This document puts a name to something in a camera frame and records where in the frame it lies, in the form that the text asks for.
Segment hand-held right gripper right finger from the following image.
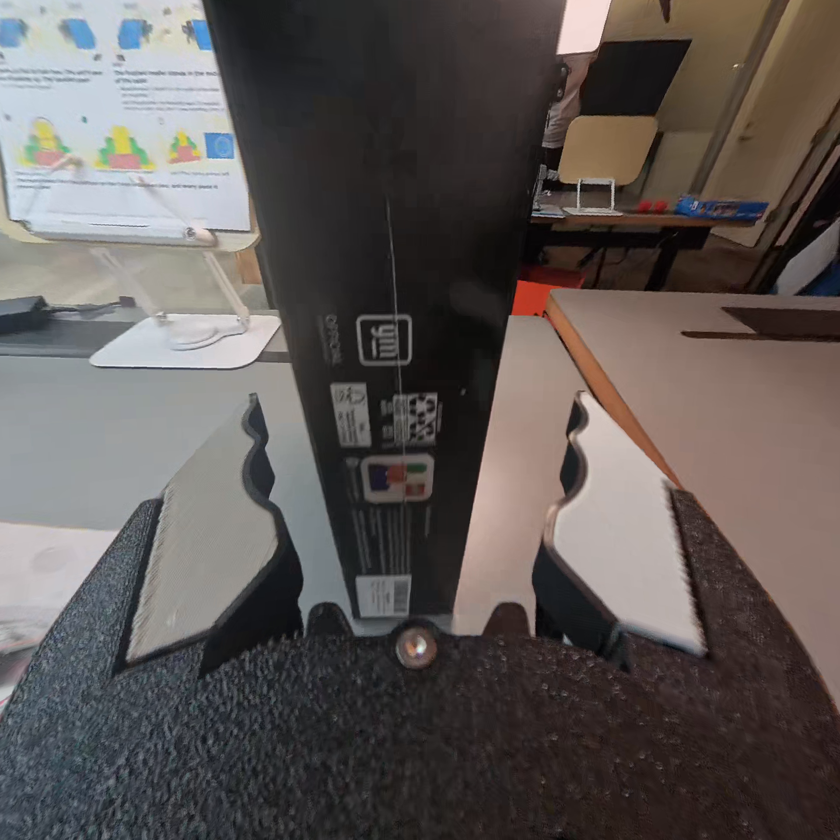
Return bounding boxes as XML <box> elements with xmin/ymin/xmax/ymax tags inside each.
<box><xmin>533</xmin><ymin>392</ymin><xmax>710</xmax><ymax>670</ymax></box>

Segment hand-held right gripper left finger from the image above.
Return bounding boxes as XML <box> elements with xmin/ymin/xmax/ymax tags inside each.
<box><xmin>125</xmin><ymin>394</ymin><xmax>304</xmax><ymax>677</ymax></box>

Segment black toy car box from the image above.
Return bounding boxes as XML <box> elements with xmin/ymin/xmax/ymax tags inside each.
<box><xmin>200</xmin><ymin>0</ymin><xmax>568</xmax><ymax>621</ymax></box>

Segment white tablet stand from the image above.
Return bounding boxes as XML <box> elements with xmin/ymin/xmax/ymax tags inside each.
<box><xmin>562</xmin><ymin>177</ymin><xmax>625</xmax><ymax>218</ymax></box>
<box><xmin>88</xmin><ymin>246</ymin><xmax>283</xmax><ymax>370</ymax></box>

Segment black power adapter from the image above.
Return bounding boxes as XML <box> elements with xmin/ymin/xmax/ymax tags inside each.
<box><xmin>0</xmin><ymin>295</ymin><xmax>51</xmax><ymax>334</ymax></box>

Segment wooden table with black legs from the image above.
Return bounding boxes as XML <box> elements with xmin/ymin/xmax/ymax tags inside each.
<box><xmin>529</xmin><ymin>205</ymin><xmax>777</xmax><ymax>291</ymax></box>

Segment white blue bag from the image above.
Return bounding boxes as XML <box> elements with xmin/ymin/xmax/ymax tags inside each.
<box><xmin>776</xmin><ymin>218</ymin><xmax>840</xmax><ymax>298</ymax></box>

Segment blue snack packet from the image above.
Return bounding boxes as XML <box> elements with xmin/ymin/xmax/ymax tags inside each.
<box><xmin>675</xmin><ymin>194</ymin><xmax>770</xmax><ymax>221</ymax></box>

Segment tablet showing building instructions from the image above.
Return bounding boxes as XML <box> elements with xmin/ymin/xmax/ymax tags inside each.
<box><xmin>0</xmin><ymin>0</ymin><xmax>255</xmax><ymax>242</ymax></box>

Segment black panel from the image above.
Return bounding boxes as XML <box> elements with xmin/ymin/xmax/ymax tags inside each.
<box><xmin>581</xmin><ymin>39</ymin><xmax>693</xmax><ymax>120</ymax></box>

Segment pale door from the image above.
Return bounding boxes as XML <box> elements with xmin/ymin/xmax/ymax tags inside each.
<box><xmin>696</xmin><ymin>0</ymin><xmax>840</xmax><ymax>249</ymax></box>

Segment black adapter cable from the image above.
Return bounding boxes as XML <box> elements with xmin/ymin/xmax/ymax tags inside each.
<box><xmin>45</xmin><ymin>297</ymin><xmax>137</xmax><ymax>317</ymax></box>

